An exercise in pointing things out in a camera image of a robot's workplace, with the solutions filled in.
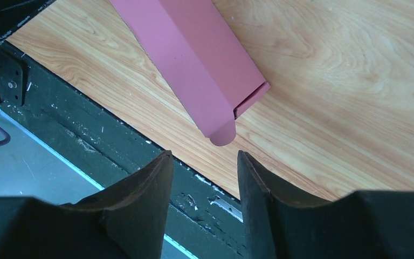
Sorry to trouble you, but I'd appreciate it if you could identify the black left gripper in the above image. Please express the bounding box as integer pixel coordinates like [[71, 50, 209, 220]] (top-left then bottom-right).
[[0, 0, 54, 42]]

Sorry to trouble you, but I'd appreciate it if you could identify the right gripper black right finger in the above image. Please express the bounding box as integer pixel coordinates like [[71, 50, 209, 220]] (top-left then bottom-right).
[[237, 151, 414, 258]]

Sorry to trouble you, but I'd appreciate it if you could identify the pink paper box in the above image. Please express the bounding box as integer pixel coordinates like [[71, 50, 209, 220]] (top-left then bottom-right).
[[112, 1, 270, 146]]

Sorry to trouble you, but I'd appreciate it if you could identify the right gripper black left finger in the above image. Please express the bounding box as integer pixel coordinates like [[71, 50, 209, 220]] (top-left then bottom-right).
[[0, 151, 174, 258]]

